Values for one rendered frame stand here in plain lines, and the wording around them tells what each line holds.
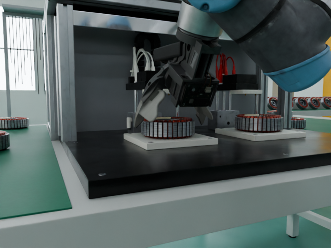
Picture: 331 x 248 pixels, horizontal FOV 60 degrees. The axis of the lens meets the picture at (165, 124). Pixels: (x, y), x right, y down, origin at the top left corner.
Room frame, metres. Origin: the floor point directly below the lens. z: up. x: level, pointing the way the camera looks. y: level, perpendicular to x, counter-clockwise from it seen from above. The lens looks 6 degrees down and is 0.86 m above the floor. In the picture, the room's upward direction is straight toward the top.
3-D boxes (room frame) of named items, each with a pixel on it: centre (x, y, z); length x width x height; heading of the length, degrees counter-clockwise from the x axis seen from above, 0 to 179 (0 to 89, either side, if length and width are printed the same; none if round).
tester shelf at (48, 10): (0.94, 0.01, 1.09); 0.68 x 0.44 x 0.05; 114
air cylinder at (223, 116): (0.83, -0.17, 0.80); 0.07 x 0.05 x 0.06; 114
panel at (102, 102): (0.88, -0.01, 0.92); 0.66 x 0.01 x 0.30; 114
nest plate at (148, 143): (0.60, -0.01, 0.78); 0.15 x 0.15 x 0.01; 24
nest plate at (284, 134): (0.70, -0.23, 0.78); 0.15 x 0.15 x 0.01; 24
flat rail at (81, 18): (0.74, -0.08, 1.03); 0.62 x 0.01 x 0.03; 114
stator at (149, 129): (0.60, -0.01, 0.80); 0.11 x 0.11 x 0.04
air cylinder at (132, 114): (0.73, 0.05, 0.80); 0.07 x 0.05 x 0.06; 114
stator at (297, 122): (1.03, -0.44, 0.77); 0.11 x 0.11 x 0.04
